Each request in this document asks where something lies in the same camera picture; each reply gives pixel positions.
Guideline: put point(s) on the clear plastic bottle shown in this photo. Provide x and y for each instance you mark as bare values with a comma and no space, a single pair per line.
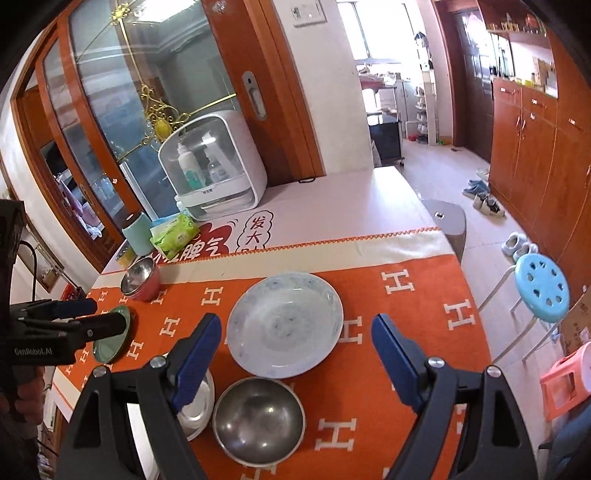
214,168

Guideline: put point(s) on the pink plastic stool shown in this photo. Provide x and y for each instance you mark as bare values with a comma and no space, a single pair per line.
568,374

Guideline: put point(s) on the pink bowl with steel inside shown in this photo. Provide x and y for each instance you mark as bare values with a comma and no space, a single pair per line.
147,288

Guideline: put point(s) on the orange patterned blanket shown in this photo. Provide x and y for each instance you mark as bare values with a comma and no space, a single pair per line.
369,286

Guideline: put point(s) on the person's left forearm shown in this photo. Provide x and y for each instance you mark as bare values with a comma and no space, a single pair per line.
16,452

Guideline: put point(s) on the wooden picture frame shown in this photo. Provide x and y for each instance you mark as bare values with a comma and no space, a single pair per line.
51,272

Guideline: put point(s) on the white sterilizer cabinet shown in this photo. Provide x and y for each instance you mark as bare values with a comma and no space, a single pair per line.
242,175

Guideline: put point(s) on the white printed table cover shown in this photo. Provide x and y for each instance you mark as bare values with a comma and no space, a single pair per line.
346,203

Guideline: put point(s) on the mint green cup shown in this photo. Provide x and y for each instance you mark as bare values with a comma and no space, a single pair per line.
138,235

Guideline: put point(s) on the dark wooden door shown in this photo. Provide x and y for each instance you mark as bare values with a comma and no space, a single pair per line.
473,92

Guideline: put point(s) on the wooden door with silver lock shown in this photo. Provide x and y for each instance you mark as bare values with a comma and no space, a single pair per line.
277,69

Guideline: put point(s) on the white light switch panel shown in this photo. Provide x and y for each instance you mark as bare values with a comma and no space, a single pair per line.
309,13

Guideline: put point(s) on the blue slipper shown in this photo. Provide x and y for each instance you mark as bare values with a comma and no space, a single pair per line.
481,186
470,190

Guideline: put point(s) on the white shoe rack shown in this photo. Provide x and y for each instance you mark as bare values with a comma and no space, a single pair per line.
425,108

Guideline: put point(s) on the red wall ornament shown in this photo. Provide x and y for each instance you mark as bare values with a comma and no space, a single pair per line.
71,291

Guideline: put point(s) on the white blue marbled plate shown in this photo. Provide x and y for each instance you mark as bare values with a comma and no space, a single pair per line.
286,323

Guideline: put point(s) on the cardboard box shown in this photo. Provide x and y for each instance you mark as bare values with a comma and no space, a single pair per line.
579,323

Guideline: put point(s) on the green wet wipes packet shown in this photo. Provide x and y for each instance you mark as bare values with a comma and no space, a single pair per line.
175,233

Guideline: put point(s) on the white bottle with teal label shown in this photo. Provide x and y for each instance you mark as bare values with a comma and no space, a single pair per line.
188,168

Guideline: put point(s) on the person's left hand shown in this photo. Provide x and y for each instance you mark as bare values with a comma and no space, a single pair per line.
27,392

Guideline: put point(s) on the wooden wall cabinet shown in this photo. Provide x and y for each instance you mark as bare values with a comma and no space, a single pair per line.
531,161

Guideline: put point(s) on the green plate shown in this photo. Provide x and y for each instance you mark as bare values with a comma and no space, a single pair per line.
111,349

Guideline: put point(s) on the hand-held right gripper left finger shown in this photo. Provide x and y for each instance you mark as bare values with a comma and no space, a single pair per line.
196,364

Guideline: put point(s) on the small steel bowl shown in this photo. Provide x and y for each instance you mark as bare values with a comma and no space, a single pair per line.
258,420

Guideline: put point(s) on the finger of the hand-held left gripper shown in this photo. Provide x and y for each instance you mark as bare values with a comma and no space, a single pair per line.
106,327
76,307

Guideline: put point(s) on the light blue shoe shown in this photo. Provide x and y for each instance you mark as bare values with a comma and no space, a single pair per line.
512,242
526,251

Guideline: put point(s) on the black low cabinet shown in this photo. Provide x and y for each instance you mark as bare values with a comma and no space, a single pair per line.
385,141

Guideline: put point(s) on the white black sneaker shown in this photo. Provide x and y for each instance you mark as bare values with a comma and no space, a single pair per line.
480,201
494,207

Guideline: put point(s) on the large steel bowl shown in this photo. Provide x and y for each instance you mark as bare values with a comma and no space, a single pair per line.
201,415

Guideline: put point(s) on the yellow patterned jar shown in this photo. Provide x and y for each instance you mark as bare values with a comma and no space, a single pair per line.
124,259

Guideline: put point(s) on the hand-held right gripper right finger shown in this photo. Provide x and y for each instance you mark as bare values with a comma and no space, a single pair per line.
397,364

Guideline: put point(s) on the wooden glass sliding door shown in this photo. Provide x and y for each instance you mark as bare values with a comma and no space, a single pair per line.
106,115

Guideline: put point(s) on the blue plastic stool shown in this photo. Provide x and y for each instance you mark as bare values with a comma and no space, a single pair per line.
540,286

